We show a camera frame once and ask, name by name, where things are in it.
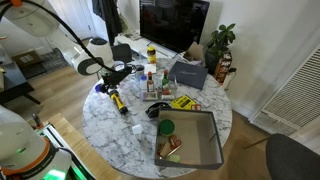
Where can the yellow and black torch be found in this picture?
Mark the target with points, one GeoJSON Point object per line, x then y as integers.
{"type": "Point", "coordinates": [119, 102]}

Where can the dark hanging clothes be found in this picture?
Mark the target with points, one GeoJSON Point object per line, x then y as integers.
{"type": "Point", "coordinates": [111, 18]}

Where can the brown snack packet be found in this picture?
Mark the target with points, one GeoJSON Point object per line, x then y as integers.
{"type": "Point", "coordinates": [170, 145]}

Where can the grey floor mat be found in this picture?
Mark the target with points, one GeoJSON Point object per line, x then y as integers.
{"type": "Point", "coordinates": [53, 61]}

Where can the pale green small item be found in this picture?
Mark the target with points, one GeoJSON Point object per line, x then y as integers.
{"type": "Point", "coordinates": [174, 158]}

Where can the small orange item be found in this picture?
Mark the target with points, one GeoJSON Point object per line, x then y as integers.
{"type": "Point", "coordinates": [196, 107]}

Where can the yellow and black packet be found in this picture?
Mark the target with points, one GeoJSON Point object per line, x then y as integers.
{"type": "Point", "coordinates": [182, 102]}

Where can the green bottle red cap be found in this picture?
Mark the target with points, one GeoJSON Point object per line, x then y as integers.
{"type": "Point", "coordinates": [165, 80]}

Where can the brown jar with yellow lid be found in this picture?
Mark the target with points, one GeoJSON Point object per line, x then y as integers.
{"type": "Point", "coordinates": [151, 55]}

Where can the black flat screen TV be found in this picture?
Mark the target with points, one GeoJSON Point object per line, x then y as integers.
{"type": "Point", "coordinates": [173, 23]}

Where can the open brown cardboard box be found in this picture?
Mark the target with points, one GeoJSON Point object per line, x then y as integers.
{"type": "Point", "coordinates": [194, 52]}

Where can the white card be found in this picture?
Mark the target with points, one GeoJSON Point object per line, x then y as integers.
{"type": "Point", "coordinates": [150, 68]}

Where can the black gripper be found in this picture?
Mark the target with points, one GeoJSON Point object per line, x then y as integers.
{"type": "Point", "coordinates": [118, 76]}

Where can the metallic cup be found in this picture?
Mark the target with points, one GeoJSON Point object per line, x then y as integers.
{"type": "Point", "coordinates": [139, 71]}

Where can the grey open cardboard box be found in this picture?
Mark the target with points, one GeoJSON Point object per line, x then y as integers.
{"type": "Point", "coordinates": [196, 136]}

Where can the brown cardboard box with label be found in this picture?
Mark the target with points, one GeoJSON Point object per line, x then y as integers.
{"type": "Point", "coordinates": [26, 59]}

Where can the dark blue flat box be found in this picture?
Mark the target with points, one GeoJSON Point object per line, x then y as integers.
{"type": "Point", "coordinates": [188, 74]}

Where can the orange and black box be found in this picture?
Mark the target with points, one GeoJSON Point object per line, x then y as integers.
{"type": "Point", "coordinates": [222, 68]}

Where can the black chair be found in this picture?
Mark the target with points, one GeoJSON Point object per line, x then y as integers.
{"type": "Point", "coordinates": [122, 52]}

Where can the robot mount with green light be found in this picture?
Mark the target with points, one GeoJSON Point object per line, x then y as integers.
{"type": "Point", "coordinates": [76, 166]}

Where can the white TV stand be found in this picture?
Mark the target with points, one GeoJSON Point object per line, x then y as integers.
{"type": "Point", "coordinates": [141, 43]}

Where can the blue round disc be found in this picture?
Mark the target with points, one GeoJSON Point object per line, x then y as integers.
{"type": "Point", "coordinates": [97, 88]}

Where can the green round lid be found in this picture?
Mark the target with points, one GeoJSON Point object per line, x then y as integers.
{"type": "Point", "coordinates": [166, 127]}

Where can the hot sauce bottle red cap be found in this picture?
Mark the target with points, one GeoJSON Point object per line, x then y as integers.
{"type": "Point", "coordinates": [150, 83]}

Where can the white wall vent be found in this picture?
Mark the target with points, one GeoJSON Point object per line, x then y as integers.
{"type": "Point", "coordinates": [293, 96]}

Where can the black low table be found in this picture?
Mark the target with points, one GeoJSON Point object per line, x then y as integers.
{"type": "Point", "coordinates": [13, 83]}

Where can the clear acrylic tray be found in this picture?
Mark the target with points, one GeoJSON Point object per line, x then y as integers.
{"type": "Point", "coordinates": [159, 96]}

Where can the small bottle blue cap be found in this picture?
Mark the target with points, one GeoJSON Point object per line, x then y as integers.
{"type": "Point", "coordinates": [143, 82]}

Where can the green potted plant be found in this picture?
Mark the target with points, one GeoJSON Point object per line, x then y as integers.
{"type": "Point", "coordinates": [220, 41]}

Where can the dark grey chair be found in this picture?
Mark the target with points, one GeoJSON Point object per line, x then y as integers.
{"type": "Point", "coordinates": [293, 158]}

